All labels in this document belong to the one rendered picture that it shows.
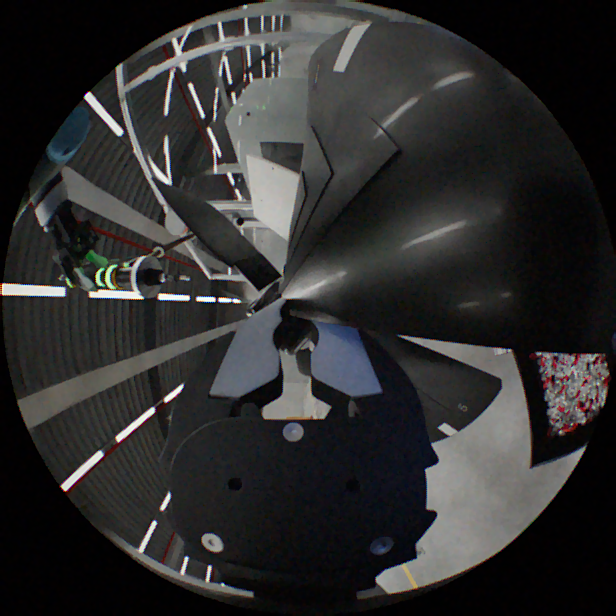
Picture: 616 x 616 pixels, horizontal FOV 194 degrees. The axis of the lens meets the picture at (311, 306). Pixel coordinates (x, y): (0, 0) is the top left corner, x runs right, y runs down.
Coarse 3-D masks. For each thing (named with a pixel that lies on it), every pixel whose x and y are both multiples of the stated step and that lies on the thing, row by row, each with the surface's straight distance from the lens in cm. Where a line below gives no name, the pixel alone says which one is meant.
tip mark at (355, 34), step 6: (366, 24) 11; (354, 30) 11; (360, 30) 11; (348, 36) 11; (354, 36) 11; (360, 36) 10; (348, 42) 11; (354, 42) 10; (342, 48) 11; (348, 48) 10; (342, 54) 11; (348, 54) 10; (342, 60) 10; (348, 60) 10; (336, 66) 11; (342, 66) 10
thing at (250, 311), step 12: (276, 288) 29; (264, 300) 29; (276, 300) 28; (252, 312) 28; (288, 324) 27; (300, 324) 28; (288, 336) 27; (300, 336) 28; (288, 348) 28; (300, 348) 31
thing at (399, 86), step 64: (384, 64) 7; (448, 64) 6; (320, 128) 10; (384, 128) 6; (448, 128) 4; (512, 128) 4; (320, 192) 8; (384, 192) 5; (448, 192) 4; (512, 192) 4; (576, 192) 4; (320, 256) 8; (384, 256) 5; (448, 256) 4; (512, 256) 3; (576, 256) 4; (320, 320) 9; (384, 320) 5; (448, 320) 4; (512, 320) 4; (576, 320) 4
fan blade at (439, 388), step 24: (384, 336) 27; (408, 360) 27; (432, 360) 26; (456, 360) 27; (432, 384) 28; (456, 384) 28; (480, 384) 28; (432, 408) 30; (480, 408) 30; (432, 432) 34
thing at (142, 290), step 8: (144, 256) 34; (152, 256) 35; (128, 264) 42; (136, 264) 33; (144, 264) 34; (152, 264) 35; (160, 264) 37; (136, 272) 32; (144, 272) 34; (136, 280) 32; (136, 288) 33; (144, 288) 34; (152, 288) 35; (144, 296) 34; (152, 296) 35
